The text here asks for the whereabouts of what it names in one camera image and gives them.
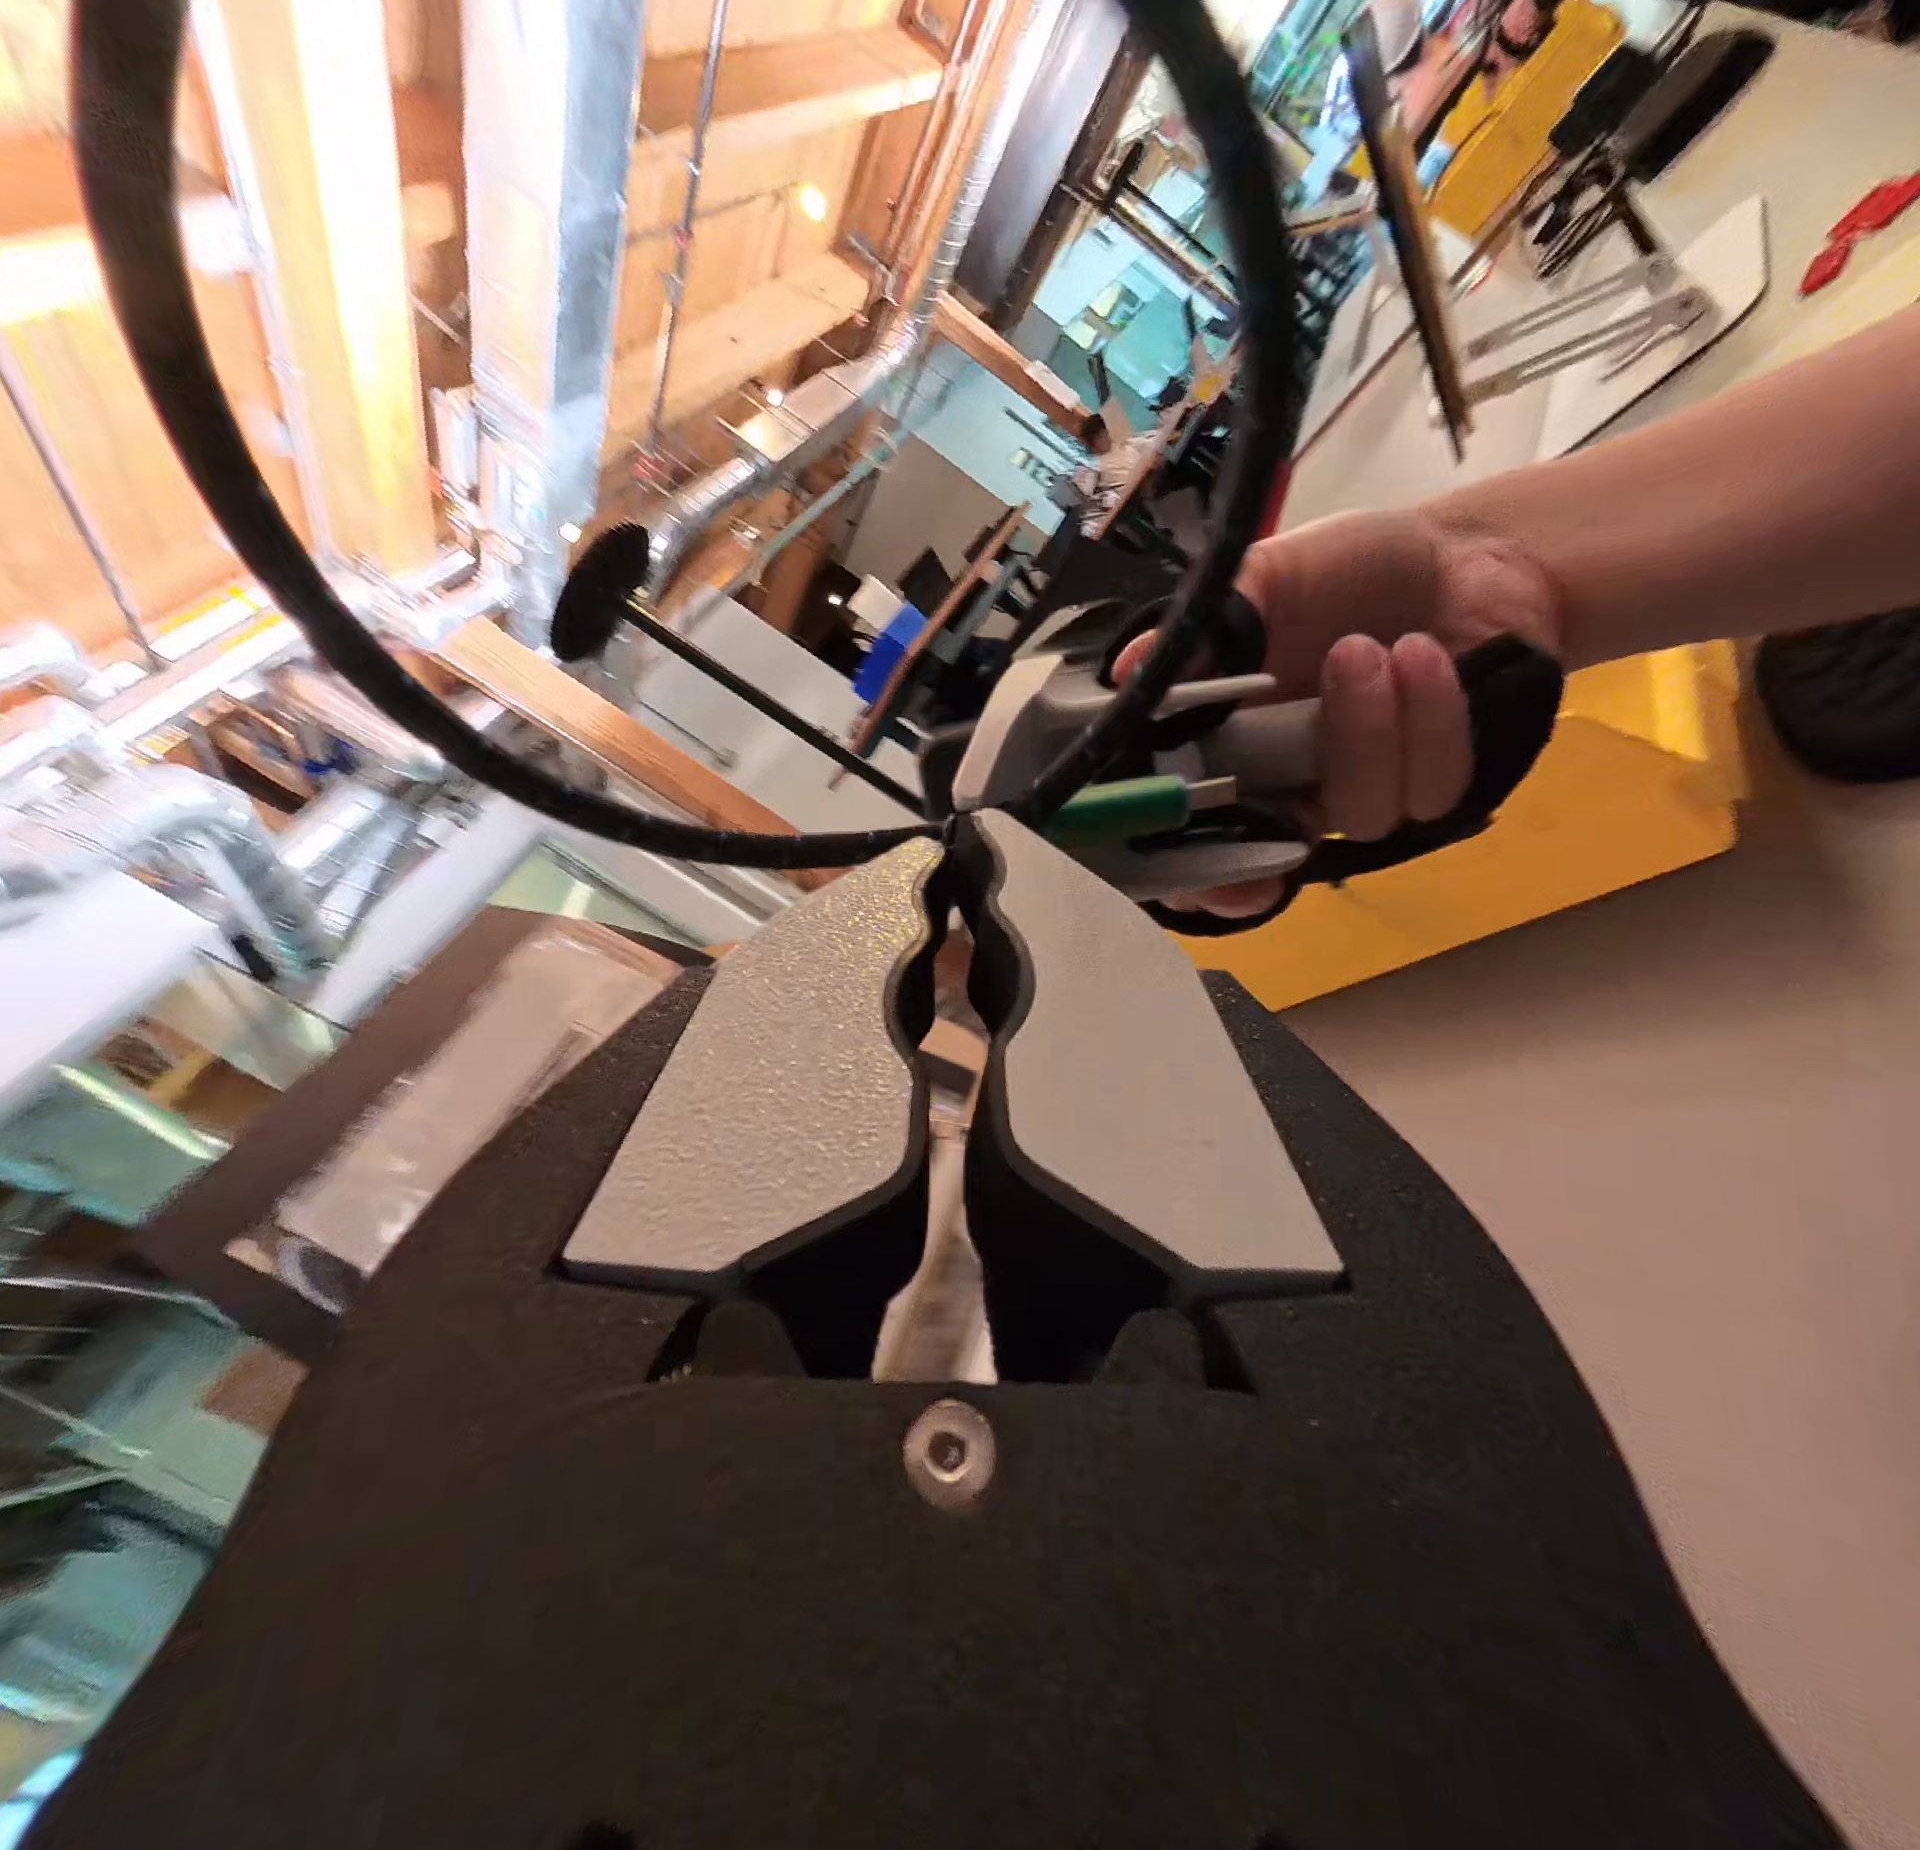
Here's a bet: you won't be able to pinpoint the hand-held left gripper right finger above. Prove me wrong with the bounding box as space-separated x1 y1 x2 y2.
955 811 1345 1382

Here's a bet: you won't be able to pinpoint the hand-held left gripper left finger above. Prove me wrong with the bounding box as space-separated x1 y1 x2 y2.
556 838 949 1382

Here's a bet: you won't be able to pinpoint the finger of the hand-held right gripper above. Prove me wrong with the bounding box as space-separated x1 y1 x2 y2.
946 602 1276 821
1116 828 1310 908

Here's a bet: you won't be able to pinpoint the black hdmi cable green plugs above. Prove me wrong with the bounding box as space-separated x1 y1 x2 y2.
65 0 1303 877

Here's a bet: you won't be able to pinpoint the person's right forearm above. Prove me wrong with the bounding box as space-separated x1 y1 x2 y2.
1423 312 1920 670

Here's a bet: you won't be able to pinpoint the person's right hand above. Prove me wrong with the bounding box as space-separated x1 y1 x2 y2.
1110 506 1569 922

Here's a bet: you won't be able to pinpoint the yellow plastic bin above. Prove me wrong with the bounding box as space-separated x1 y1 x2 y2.
1423 0 1632 232
1178 639 1747 1015

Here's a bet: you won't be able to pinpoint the black rod with round disc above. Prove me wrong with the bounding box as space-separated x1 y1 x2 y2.
544 520 933 821

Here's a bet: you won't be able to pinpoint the wooden-edged sign board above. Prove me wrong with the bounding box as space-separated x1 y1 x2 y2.
1340 4 1480 460

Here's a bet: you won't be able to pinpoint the black textured object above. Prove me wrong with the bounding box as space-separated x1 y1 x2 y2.
1752 608 1920 787

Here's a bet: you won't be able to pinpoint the red flat object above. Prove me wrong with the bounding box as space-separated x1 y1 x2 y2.
1797 179 1920 296

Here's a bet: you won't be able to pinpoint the flexible silver duct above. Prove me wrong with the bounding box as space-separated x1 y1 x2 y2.
661 124 1041 562

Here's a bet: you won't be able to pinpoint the grey metal bracket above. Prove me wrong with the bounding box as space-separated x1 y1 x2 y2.
1447 252 1715 398

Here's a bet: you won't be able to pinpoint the silver ventilation duct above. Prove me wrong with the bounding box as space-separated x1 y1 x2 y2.
457 0 655 639

